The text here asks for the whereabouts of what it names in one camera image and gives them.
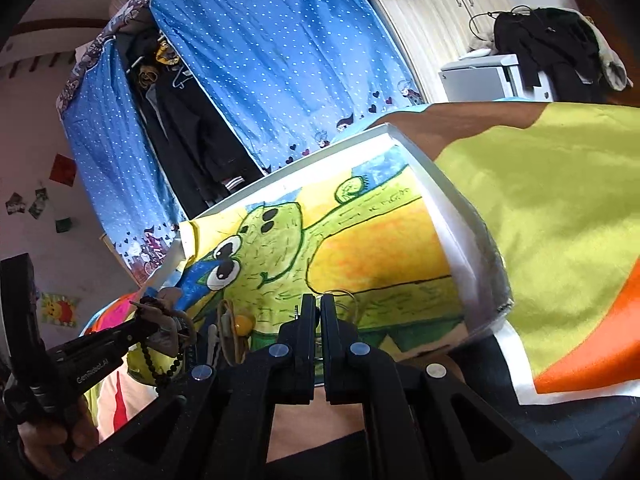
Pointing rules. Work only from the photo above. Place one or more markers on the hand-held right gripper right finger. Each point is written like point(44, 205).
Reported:
point(329, 320)

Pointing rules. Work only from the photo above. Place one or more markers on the small green hanging bag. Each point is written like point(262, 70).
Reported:
point(62, 225)

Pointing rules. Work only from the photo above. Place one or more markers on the hanging dark clothes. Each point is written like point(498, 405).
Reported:
point(190, 125)

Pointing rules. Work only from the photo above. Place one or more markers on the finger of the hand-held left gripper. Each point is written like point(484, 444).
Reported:
point(110, 335)

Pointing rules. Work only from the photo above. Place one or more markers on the pile of black clothes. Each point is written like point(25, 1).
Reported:
point(550, 45)

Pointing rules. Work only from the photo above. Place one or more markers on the person's left hand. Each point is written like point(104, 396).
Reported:
point(75, 432)

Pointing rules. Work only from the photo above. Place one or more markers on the patterned cloth wardrobe top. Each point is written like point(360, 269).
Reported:
point(80, 75)

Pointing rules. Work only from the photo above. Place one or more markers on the wall photo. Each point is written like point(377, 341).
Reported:
point(15, 204)
point(38, 202)

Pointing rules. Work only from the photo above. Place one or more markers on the red wall sticker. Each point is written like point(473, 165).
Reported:
point(63, 170)

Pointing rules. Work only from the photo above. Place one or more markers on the thin brown loop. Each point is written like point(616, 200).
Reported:
point(353, 300)

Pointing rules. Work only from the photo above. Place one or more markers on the colourful printed blanket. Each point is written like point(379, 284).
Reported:
point(550, 210)

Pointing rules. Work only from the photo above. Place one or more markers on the blue dotted curtain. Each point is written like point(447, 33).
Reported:
point(115, 175)
point(280, 60)

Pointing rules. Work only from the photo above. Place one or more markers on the beige cloth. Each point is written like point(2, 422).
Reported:
point(612, 67)

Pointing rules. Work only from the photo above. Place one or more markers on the white wardrobe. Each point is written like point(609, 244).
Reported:
point(440, 20)

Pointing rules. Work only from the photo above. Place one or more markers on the small white cabinet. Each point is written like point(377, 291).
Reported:
point(480, 77)

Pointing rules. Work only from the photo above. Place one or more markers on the dinosaur drawing paper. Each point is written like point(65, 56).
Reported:
point(350, 240)

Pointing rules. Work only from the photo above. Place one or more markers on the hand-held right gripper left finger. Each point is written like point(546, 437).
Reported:
point(307, 320)

